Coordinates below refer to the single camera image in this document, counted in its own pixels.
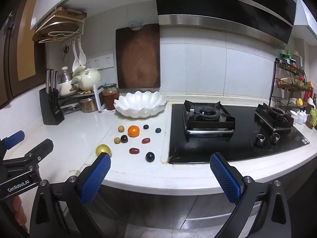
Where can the black scissors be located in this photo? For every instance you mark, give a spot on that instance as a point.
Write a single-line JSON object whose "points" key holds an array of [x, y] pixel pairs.
{"points": [[65, 50]]}

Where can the glass jar with brown contents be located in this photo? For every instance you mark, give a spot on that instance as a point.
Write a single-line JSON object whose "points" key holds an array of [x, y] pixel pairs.
{"points": [[88, 105]]}

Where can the yellow capped bottle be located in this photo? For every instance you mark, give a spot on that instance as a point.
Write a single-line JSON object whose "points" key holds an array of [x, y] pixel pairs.
{"points": [[299, 102]]}

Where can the yellow-green round fruit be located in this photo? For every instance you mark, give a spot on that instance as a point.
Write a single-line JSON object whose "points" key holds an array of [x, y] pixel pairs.
{"points": [[102, 148]]}

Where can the white wall socket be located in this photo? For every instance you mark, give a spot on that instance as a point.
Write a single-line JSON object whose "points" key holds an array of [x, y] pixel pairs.
{"points": [[98, 62], [108, 60], [90, 63]]}

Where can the white plastic jug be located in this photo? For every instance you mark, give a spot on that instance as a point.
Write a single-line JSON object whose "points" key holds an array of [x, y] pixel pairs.
{"points": [[298, 58]]}

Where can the brown wooden frame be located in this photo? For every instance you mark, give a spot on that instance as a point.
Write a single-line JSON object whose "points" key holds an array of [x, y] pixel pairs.
{"points": [[17, 42]]}

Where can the small white pot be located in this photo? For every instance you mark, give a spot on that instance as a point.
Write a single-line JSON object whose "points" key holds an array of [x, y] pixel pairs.
{"points": [[65, 89]]}

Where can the black steel range hood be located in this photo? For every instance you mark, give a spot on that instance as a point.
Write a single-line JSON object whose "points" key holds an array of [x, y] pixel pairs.
{"points": [[223, 2]]}

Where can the white scalloped bowl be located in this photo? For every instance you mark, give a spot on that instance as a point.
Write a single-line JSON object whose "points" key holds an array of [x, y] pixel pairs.
{"points": [[138, 103]]}

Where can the round wooden board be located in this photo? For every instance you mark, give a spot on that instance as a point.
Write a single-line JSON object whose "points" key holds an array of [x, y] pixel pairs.
{"points": [[57, 27]]}

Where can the person's left hand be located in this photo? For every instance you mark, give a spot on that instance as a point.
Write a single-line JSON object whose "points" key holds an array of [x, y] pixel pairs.
{"points": [[19, 210]]}

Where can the orange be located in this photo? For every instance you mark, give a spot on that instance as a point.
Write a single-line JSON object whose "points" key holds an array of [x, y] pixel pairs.
{"points": [[133, 131]]}

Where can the small white seasoning jar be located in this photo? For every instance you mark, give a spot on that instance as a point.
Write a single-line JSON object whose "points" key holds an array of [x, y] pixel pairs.
{"points": [[301, 116]]}

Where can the red seasoning jar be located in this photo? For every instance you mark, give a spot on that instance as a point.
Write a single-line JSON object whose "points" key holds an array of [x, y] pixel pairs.
{"points": [[293, 65]]}

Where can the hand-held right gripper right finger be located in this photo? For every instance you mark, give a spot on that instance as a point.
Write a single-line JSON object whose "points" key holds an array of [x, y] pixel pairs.
{"points": [[225, 178]]}

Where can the black knife block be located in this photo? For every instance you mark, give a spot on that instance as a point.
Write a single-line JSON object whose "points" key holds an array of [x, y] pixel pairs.
{"points": [[50, 109]]}

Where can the wooden slat trivet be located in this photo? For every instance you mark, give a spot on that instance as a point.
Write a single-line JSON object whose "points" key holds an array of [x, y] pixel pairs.
{"points": [[85, 92]]}

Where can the green packet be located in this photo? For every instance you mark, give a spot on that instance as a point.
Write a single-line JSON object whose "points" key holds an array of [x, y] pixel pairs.
{"points": [[312, 117]]}

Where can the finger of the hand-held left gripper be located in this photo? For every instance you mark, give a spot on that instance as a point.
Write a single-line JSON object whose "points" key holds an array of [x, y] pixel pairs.
{"points": [[14, 138], [40, 148]]}

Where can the red sauce bottle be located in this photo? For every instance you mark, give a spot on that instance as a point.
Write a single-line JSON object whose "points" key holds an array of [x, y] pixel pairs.
{"points": [[307, 93]]}

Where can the black glass cooktop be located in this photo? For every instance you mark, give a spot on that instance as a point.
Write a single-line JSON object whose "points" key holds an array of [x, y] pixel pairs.
{"points": [[242, 143]]}

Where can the black burner grate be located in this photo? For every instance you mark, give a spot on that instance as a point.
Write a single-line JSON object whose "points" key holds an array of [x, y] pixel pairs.
{"points": [[275, 119], [205, 121]]}

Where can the white plastic spoon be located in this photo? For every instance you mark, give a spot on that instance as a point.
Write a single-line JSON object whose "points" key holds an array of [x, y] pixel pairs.
{"points": [[82, 55], [75, 62]]}

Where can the dark purple grape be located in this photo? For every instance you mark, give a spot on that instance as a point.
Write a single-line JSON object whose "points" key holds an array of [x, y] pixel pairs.
{"points": [[150, 156], [124, 138]]}

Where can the green capped bottle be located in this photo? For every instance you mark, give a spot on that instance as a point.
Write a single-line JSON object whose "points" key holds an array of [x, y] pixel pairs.
{"points": [[284, 57]]}

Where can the cream ceramic pot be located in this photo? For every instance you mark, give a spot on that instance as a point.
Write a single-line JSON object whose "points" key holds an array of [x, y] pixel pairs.
{"points": [[90, 80]]}

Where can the silver stove knob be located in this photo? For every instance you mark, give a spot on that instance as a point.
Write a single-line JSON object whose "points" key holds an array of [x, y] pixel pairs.
{"points": [[259, 140], [275, 138]]}

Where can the brown wooden cutting board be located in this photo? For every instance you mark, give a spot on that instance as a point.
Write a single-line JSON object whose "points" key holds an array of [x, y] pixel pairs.
{"points": [[138, 57]]}

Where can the red date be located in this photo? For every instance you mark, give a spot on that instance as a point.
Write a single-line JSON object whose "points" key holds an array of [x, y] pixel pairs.
{"points": [[134, 150], [146, 140]]}

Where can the white plastic frame stand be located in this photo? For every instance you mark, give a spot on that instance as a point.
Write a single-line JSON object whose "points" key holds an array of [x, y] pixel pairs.
{"points": [[96, 96]]}

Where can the glass jar of red sauce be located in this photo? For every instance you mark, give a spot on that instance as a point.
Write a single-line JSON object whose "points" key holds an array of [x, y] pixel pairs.
{"points": [[110, 99]]}

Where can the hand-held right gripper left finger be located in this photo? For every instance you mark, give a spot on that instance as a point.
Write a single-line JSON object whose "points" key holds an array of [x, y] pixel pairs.
{"points": [[95, 178]]}

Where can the rectangular wooden board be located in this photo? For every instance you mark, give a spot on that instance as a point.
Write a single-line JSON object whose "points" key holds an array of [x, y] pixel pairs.
{"points": [[71, 12]]}

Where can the steel pan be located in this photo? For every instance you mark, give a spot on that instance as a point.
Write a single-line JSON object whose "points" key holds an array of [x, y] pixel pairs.
{"points": [[70, 107]]}

